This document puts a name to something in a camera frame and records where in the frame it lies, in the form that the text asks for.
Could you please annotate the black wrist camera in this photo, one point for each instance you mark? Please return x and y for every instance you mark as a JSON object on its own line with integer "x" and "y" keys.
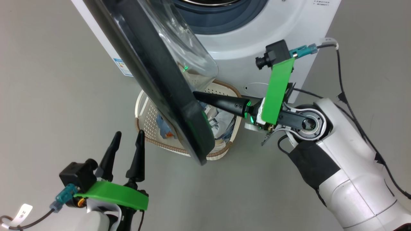
{"x": 276, "y": 53}
{"x": 78, "y": 175}

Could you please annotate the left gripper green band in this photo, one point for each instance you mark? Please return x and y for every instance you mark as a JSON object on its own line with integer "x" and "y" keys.
{"x": 115, "y": 194}

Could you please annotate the cream perforated laundry basket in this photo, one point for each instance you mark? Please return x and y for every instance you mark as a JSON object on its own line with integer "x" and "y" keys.
{"x": 149, "y": 118}

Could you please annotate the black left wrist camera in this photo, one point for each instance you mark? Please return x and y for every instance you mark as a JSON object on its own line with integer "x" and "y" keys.
{"x": 78, "y": 175}

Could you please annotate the grey rubber door gasket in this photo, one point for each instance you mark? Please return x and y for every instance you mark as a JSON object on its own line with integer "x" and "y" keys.
{"x": 224, "y": 22}

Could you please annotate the white front-load washing machine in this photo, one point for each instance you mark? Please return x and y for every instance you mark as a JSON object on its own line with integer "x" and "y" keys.
{"x": 273, "y": 19}

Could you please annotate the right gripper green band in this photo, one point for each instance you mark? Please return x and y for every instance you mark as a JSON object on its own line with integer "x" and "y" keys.
{"x": 276, "y": 93}

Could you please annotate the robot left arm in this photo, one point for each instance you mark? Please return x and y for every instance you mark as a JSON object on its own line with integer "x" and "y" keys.
{"x": 96, "y": 221}

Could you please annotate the white garment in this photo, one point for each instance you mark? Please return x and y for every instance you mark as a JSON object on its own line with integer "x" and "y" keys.
{"x": 221, "y": 123}

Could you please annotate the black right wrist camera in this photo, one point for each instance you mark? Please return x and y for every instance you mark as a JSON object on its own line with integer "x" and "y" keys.
{"x": 276, "y": 53}

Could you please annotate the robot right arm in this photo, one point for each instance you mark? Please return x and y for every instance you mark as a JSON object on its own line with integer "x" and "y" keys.
{"x": 346, "y": 179}

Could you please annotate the blue energy label sticker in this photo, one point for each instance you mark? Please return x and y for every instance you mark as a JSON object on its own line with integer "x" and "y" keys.
{"x": 123, "y": 67}

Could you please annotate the round white filter cover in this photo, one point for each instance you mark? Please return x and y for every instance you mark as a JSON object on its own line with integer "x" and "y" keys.
{"x": 255, "y": 88}

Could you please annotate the black round glass washer door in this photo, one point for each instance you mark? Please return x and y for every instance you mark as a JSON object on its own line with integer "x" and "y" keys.
{"x": 154, "y": 80}

